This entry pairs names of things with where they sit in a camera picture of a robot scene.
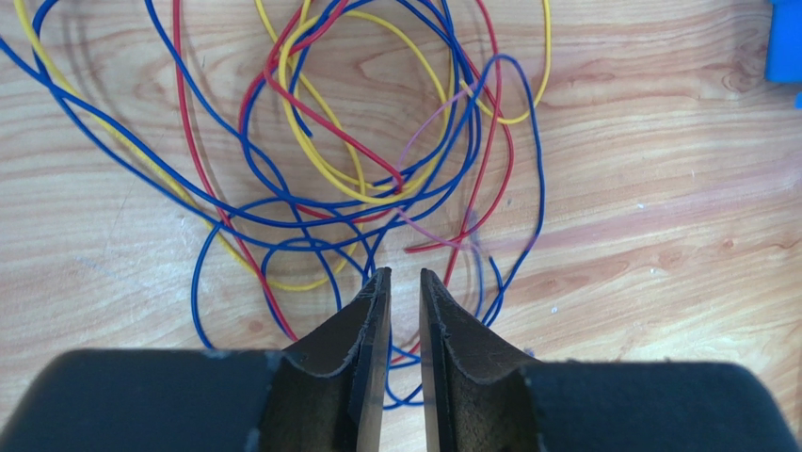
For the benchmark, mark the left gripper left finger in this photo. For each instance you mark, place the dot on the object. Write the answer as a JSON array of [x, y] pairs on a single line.
[[322, 393]]

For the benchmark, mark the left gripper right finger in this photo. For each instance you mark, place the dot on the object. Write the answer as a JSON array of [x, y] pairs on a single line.
[[483, 394]]

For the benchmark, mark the blue plastic bin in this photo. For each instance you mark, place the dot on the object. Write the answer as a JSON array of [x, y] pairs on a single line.
[[783, 58]]

